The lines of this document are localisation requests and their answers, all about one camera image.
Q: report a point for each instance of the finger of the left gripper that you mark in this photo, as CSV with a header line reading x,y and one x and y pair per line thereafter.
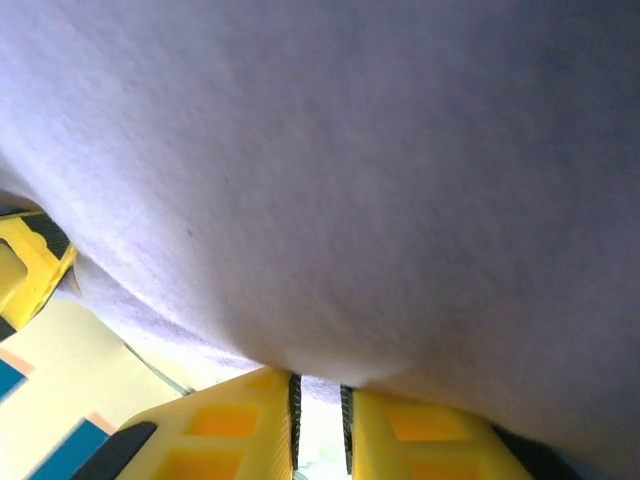
x,y
30,270

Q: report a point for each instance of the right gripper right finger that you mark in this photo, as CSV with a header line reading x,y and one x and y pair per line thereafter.
x,y
425,440

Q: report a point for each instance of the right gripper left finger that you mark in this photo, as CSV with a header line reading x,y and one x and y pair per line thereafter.
x,y
225,425

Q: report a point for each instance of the purple printed t-shirt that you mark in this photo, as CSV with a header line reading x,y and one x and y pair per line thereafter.
x,y
320,175

